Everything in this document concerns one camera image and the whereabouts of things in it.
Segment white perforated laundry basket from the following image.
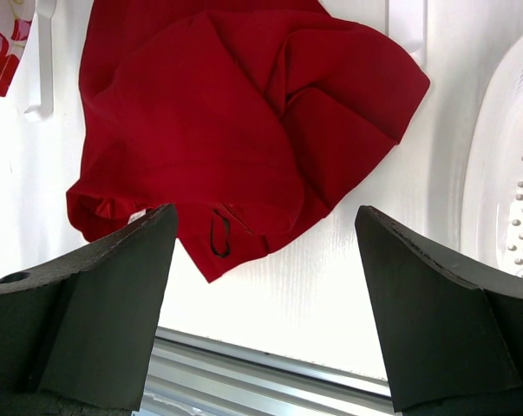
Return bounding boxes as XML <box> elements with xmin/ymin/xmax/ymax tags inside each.
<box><xmin>460</xmin><ymin>36</ymin><xmax>523</xmax><ymax>278</ymax></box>

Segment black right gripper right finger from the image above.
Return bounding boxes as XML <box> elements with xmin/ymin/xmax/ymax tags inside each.
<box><xmin>355</xmin><ymin>206</ymin><xmax>523</xmax><ymax>413</ymax></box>

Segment red skirt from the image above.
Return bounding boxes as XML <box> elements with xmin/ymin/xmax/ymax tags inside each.
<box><xmin>67</xmin><ymin>1</ymin><xmax>430</xmax><ymax>282</ymax></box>

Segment white clothes rack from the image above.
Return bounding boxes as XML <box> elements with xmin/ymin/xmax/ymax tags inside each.
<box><xmin>24</xmin><ymin>0</ymin><xmax>428</xmax><ymax>122</ymax></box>

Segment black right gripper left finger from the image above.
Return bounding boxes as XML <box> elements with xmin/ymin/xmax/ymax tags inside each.
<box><xmin>0</xmin><ymin>205</ymin><xmax>178</xmax><ymax>411</ymax></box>

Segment aluminium table edge rail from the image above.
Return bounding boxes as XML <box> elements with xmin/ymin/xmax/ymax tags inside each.
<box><xmin>140</xmin><ymin>328</ymin><xmax>394</xmax><ymax>415</ymax></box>

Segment red poppy floral garment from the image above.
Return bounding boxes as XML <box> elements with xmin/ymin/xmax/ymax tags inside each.
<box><xmin>0</xmin><ymin>0</ymin><xmax>36</xmax><ymax>97</ymax></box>

